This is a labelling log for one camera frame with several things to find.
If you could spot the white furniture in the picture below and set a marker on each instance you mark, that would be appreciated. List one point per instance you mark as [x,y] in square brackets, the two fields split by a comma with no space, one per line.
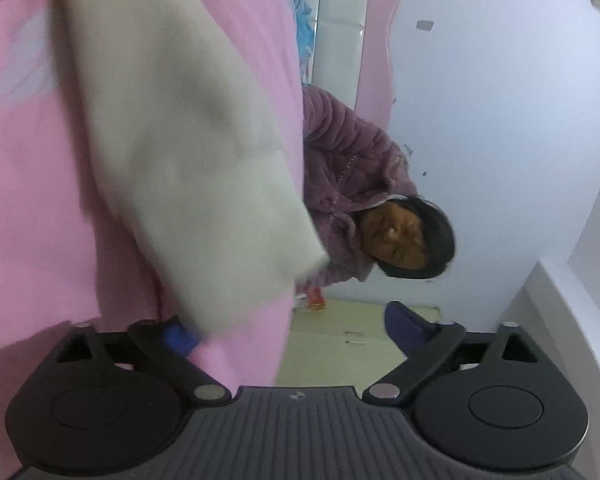
[570,320]

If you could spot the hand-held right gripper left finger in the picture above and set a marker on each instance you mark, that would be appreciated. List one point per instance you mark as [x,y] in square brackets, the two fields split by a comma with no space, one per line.
[180,339]

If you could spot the beige jacket with black trim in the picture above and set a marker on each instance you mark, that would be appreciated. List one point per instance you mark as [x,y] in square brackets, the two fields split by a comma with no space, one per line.
[180,135]

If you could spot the pink grey floral quilt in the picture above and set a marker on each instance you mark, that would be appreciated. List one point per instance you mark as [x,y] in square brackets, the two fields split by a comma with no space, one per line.
[30,185]

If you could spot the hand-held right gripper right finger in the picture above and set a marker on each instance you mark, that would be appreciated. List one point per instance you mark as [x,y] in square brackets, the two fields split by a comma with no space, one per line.
[405,330]

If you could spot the light blue towel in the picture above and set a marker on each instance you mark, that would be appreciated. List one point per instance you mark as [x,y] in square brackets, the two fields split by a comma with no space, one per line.
[302,35]

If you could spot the pink white headboard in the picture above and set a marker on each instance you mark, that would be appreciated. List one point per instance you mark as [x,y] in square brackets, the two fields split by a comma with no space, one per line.
[340,10]

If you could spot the small red item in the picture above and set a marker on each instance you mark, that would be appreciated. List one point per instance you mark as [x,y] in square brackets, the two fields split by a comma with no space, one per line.
[315,297]

